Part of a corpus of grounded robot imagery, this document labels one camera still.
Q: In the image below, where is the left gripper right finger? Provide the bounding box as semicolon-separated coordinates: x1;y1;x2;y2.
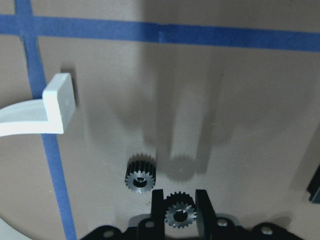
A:
195;189;216;240

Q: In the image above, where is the white curved plastic bracket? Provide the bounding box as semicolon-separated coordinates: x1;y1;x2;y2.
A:
0;72;77;240

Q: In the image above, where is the black brake pad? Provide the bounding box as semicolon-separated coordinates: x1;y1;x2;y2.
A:
307;167;320;204

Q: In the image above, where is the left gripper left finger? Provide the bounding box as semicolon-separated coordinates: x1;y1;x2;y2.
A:
151;189;166;240

